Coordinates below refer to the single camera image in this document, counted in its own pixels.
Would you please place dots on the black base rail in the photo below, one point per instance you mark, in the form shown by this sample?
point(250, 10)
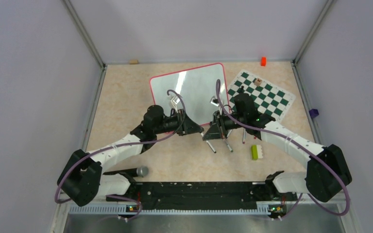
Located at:
point(204, 195)

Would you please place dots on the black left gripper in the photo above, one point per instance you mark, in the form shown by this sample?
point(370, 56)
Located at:
point(186, 125)

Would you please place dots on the green white lego block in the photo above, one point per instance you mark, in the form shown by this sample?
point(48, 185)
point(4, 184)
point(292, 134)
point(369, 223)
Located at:
point(256, 152)

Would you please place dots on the wooden block on chessboard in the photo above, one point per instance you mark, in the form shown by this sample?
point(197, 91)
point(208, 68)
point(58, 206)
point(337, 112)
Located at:
point(258, 82)

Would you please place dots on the small wooden piece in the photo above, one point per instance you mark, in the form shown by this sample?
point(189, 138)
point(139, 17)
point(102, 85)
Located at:
point(133, 62)

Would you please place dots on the green white chessboard mat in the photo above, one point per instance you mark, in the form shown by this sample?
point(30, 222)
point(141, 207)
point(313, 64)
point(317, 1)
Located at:
point(268, 98)

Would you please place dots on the purple capped marker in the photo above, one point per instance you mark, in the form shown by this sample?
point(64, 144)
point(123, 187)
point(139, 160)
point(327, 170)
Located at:
point(244, 136)

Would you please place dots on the green capped marker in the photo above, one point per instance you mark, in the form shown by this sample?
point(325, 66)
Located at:
point(211, 146)

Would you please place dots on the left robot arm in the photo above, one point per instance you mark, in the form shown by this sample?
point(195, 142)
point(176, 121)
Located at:
point(83, 178)

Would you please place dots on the orange block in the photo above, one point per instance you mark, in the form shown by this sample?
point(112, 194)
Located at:
point(263, 61)

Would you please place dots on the black microphone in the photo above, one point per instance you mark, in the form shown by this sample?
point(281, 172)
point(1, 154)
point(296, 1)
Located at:
point(141, 171)

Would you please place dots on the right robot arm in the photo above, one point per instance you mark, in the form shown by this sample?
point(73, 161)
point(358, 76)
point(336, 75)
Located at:
point(326, 169)

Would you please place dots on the purple block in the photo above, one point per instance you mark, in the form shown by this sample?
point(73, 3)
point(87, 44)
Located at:
point(313, 113)

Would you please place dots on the pink framed whiteboard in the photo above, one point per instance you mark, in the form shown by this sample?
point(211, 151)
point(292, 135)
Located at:
point(196, 86)

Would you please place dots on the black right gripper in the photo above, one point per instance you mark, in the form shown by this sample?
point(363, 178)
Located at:
point(214, 132)

